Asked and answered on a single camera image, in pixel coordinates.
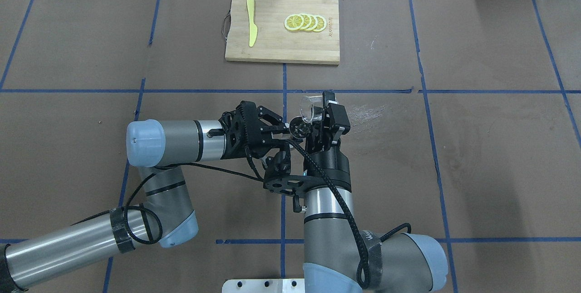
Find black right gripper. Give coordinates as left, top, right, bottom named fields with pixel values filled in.
left=305, top=91, right=342, bottom=154

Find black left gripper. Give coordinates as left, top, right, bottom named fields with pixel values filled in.
left=219, top=101, right=292, bottom=176

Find clear glass shaker cup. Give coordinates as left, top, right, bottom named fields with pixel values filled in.
left=300, top=95, right=324, bottom=123

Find steel measuring jigger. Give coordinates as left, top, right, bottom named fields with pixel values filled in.
left=289, top=117, right=311, bottom=140

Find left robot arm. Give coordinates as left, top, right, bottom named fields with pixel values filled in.
left=1, top=94, right=281, bottom=293

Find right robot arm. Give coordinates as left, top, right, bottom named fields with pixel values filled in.
left=264, top=91, right=448, bottom=293

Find lemon slices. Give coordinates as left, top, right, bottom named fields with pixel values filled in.
left=283, top=13, right=328, bottom=33

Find bamboo cutting board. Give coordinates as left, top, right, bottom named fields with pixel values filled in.
left=225, top=0, right=340, bottom=65

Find yellow plastic knife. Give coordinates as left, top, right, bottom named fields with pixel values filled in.
left=246, top=0, right=258, bottom=47

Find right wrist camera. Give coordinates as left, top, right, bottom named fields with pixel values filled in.
left=326, top=102, right=351, bottom=135

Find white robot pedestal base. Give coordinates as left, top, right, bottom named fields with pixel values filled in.
left=221, top=278, right=305, bottom=293

